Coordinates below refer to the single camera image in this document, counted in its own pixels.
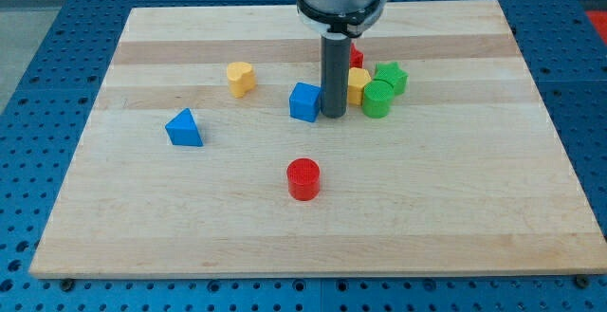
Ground black clamp ring mount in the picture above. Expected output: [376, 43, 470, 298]
[297, 0, 390, 38]

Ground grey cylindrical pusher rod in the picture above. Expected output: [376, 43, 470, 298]
[321, 37, 351, 118]

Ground yellow hexagon block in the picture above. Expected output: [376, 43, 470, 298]
[347, 67, 372, 106]

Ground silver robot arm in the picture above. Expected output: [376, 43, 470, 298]
[297, 0, 390, 119]

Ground green star block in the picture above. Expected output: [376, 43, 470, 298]
[374, 62, 409, 96]

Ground red block behind rod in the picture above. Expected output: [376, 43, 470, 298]
[350, 44, 364, 68]

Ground blue cube block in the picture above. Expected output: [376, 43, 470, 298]
[289, 83, 321, 122]

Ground green cylinder block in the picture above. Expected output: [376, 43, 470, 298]
[362, 81, 395, 119]

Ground yellow heart block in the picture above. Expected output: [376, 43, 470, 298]
[226, 62, 257, 99]

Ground red cylinder block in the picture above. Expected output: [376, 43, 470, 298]
[286, 158, 321, 201]

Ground blue triangle block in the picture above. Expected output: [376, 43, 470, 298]
[165, 108, 204, 147]

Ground wooden board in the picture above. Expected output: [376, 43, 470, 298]
[29, 0, 606, 279]

